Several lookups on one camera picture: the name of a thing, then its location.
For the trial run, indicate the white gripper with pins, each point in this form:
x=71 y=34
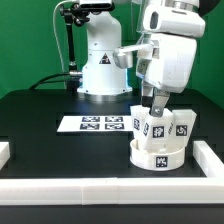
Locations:
x=164 y=61

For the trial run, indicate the white round stool seat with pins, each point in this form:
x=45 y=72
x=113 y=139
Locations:
x=156 y=161

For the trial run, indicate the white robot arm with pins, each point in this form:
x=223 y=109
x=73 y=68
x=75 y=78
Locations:
x=184 y=18

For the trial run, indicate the white marker sheet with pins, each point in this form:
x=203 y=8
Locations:
x=95 y=123

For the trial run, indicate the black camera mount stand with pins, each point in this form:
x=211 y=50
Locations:
x=78 y=14

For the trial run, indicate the white obstacle frame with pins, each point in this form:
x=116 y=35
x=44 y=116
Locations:
x=92 y=191

